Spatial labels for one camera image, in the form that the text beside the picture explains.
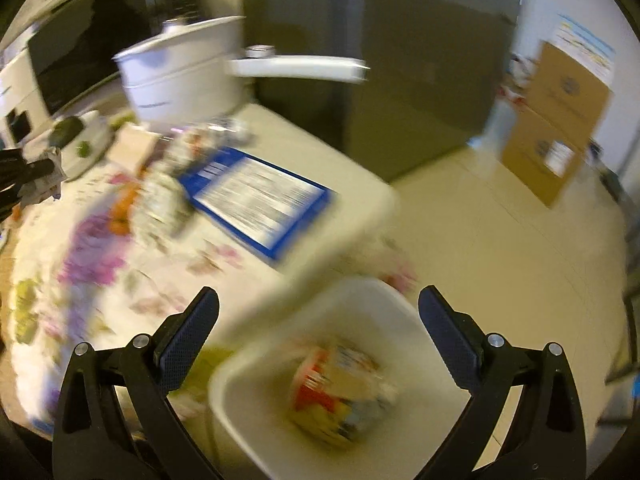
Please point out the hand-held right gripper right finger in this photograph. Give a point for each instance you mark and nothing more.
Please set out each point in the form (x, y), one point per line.
(450, 340)

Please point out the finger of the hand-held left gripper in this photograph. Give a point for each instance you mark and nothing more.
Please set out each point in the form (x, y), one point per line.
(15, 165)
(7, 200)

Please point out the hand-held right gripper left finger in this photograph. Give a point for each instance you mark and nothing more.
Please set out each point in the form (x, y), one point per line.
(192, 330)

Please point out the white tissue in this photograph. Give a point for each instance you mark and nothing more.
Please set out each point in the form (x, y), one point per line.
(47, 187)

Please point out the white trash bin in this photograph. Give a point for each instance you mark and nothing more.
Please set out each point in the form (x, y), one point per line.
(260, 390)

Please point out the red instant noodle cup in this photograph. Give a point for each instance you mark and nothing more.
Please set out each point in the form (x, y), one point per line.
(312, 385)

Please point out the yellow packet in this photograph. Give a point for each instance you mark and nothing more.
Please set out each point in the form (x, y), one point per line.
(320, 420)

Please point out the green squash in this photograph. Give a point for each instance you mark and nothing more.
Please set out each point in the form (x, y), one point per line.
(67, 130)

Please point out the white air fryer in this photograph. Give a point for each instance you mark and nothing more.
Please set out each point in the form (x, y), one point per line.
(20, 90)

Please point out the white bowl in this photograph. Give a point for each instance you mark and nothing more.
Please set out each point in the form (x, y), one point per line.
(95, 137)

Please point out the white plastic packet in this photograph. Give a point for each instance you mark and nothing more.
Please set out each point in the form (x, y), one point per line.
(160, 200)

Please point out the black microwave oven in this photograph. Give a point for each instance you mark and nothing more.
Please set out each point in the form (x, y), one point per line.
(90, 45)

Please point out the flattened blue carton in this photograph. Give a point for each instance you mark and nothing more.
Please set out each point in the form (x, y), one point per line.
(260, 200)

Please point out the clear plastic wrapper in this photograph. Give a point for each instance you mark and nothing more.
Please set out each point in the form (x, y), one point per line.
(180, 152)

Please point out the white electric pot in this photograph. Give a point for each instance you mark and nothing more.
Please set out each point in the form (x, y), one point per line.
(170, 80)

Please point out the brown cardboard box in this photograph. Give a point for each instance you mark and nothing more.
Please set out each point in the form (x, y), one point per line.
(550, 125)

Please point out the grey refrigerator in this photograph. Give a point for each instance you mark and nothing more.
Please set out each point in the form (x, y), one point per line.
(400, 60)

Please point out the pale blue wall poster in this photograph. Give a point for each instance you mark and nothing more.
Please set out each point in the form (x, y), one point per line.
(585, 45)

